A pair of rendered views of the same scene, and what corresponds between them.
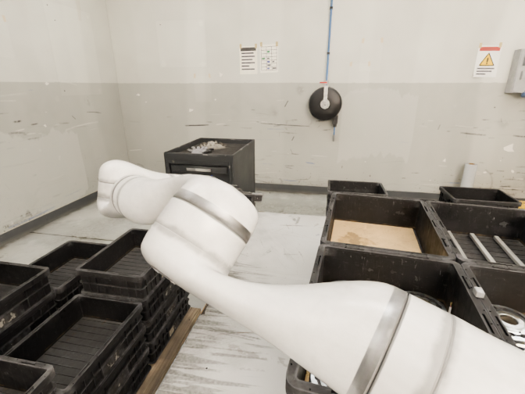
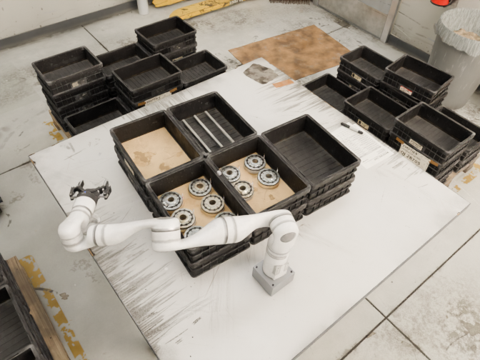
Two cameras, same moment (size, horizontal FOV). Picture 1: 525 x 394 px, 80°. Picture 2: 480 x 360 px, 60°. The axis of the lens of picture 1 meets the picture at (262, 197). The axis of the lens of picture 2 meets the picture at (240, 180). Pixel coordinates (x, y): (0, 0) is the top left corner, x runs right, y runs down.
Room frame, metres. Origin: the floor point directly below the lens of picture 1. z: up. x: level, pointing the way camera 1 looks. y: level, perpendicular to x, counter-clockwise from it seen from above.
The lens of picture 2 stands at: (-0.35, 0.52, 2.28)
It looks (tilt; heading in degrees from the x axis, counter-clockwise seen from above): 49 degrees down; 308
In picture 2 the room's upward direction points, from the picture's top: 3 degrees clockwise
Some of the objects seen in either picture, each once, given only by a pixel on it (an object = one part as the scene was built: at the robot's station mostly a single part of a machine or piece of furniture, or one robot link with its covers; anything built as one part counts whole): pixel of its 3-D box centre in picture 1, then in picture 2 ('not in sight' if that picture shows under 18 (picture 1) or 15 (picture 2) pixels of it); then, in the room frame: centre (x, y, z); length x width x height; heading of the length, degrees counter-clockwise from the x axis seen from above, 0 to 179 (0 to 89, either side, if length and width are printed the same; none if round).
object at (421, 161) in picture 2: not in sight; (412, 158); (-0.04, -1.67, 0.41); 0.31 x 0.02 x 0.16; 169
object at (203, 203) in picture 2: not in sight; (212, 203); (0.42, -0.29, 0.86); 0.10 x 0.10 x 0.01
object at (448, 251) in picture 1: (379, 221); (155, 144); (0.83, -0.34, 0.92); 0.40 x 0.30 x 0.02; 164
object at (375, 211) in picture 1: (376, 237); (156, 152); (0.83, -0.34, 0.87); 0.40 x 0.30 x 0.11; 164
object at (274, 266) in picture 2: not in sight; (276, 256); (0.06, -0.26, 0.85); 0.09 x 0.09 x 0.17; 71
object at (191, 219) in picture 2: not in sight; (183, 218); (0.46, -0.15, 0.86); 0.10 x 0.10 x 0.01
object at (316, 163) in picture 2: not in sight; (307, 156); (0.27, -0.80, 0.87); 0.40 x 0.30 x 0.11; 164
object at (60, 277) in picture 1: (72, 291); not in sight; (1.32, 0.96, 0.31); 0.40 x 0.30 x 0.34; 169
